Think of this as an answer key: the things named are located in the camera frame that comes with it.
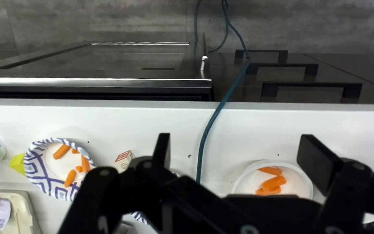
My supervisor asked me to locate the plain white bowl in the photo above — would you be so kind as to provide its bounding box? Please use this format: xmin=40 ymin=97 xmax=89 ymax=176
xmin=231 ymin=159 xmax=315 ymax=201

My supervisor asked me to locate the long thin robot cable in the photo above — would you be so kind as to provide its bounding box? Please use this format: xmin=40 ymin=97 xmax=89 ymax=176
xmin=193 ymin=0 xmax=253 ymax=183

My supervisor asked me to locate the blue patterned bowl with carrots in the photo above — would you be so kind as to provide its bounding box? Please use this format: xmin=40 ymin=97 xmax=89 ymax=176
xmin=23 ymin=136 xmax=96 ymax=202

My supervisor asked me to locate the small yellow object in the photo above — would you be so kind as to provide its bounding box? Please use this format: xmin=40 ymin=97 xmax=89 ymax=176
xmin=7 ymin=153 xmax=27 ymax=176

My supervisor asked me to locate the small red white packet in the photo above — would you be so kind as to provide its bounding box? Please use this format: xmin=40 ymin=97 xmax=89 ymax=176
xmin=112 ymin=148 xmax=135 ymax=174

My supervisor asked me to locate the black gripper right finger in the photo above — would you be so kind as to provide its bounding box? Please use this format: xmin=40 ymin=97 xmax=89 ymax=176
xmin=296 ymin=133 xmax=374 ymax=234

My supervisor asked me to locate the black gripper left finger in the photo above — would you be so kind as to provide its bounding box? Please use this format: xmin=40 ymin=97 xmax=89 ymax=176
xmin=55 ymin=132 xmax=228 ymax=234

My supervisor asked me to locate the orange carrot piece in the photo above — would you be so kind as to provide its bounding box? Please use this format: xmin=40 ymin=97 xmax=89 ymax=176
xmin=63 ymin=168 xmax=77 ymax=188
xmin=255 ymin=185 xmax=281 ymax=197
xmin=80 ymin=154 xmax=92 ymax=174
xmin=51 ymin=142 xmax=72 ymax=161
xmin=257 ymin=166 xmax=283 ymax=176
xmin=262 ymin=174 xmax=288 ymax=189

